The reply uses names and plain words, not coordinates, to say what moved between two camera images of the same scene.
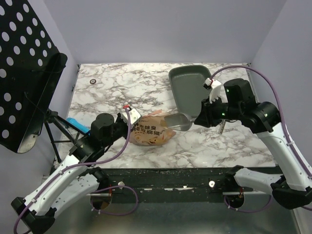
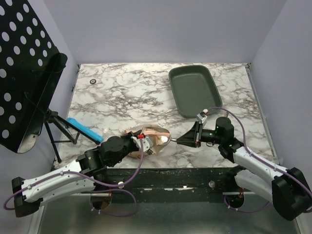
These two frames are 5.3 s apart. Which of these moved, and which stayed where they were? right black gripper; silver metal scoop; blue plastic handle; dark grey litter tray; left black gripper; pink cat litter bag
Moved: silver metal scoop; left black gripper; right black gripper; pink cat litter bag
Stayed: dark grey litter tray; blue plastic handle
